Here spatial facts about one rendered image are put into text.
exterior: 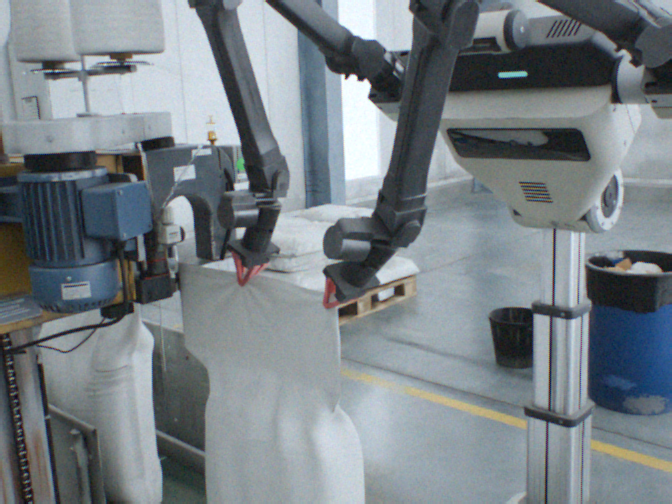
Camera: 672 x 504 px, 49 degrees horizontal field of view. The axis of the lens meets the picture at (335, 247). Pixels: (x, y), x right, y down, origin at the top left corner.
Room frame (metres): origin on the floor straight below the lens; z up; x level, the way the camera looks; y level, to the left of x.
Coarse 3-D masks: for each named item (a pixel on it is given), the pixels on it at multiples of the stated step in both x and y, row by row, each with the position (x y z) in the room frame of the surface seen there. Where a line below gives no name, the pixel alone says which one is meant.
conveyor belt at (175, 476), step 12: (168, 468) 2.00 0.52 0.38; (180, 468) 2.00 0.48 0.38; (168, 480) 1.93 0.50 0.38; (180, 480) 1.93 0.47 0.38; (192, 480) 1.93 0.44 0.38; (204, 480) 1.92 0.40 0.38; (168, 492) 1.87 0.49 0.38; (180, 492) 1.86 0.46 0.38; (192, 492) 1.86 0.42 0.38; (204, 492) 1.86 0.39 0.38
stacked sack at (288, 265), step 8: (272, 256) 4.40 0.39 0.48; (304, 256) 4.41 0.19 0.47; (312, 256) 4.45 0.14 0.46; (320, 256) 4.48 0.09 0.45; (272, 264) 4.37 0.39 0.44; (280, 264) 4.32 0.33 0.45; (288, 264) 4.32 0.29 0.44; (296, 264) 4.35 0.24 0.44; (304, 264) 4.37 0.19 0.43; (312, 264) 4.42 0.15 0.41; (320, 264) 4.48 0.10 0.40; (288, 272) 4.32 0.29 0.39
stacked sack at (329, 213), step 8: (312, 208) 5.25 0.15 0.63; (320, 208) 5.25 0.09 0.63; (328, 208) 5.22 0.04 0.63; (336, 208) 5.21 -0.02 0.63; (344, 208) 5.21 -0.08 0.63; (352, 208) 5.22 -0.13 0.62; (360, 208) 5.22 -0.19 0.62; (304, 216) 5.14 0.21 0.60; (312, 216) 5.11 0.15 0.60; (320, 216) 5.07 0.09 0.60; (328, 216) 5.02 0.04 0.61; (336, 216) 4.98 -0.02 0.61; (344, 216) 4.95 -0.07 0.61; (352, 216) 4.94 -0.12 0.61; (360, 216) 4.89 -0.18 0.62
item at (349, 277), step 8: (336, 264) 1.27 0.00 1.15; (344, 264) 1.26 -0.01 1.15; (352, 264) 1.24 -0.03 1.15; (360, 264) 1.23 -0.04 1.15; (328, 272) 1.24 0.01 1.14; (336, 272) 1.25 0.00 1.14; (344, 272) 1.25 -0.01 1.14; (352, 272) 1.24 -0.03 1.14; (360, 272) 1.23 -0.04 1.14; (368, 272) 1.23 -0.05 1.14; (376, 272) 1.24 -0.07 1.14; (336, 280) 1.24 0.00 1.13; (344, 280) 1.25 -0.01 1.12; (352, 280) 1.24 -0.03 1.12; (360, 280) 1.24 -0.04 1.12; (368, 280) 1.25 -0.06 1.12; (376, 280) 1.29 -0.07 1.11; (344, 288) 1.23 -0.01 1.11; (352, 288) 1.24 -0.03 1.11; (360, 288) 1.25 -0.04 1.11; (368, 288) 1.27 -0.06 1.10; (344, 296) 1.22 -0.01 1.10
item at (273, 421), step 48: (192, 288) 1.62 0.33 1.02; (240, 288) 1.51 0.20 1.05; (288, 288) 1.40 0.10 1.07; (192, 336) 1.63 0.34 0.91; (240, 336) 1.52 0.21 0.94; (288, 336) 1.41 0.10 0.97; (336, 336) 1.30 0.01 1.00; (240, 384) 1.48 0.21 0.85; (288, 384) 1.40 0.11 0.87; (336, 384) 1.31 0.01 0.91; (240, 432) 1.41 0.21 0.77; (288, 432) 1.32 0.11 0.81; (336, 432) 1.33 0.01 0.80; (240, 480) 1.41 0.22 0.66; (288, 480) 1.31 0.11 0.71; (336, 480) 1.29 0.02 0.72
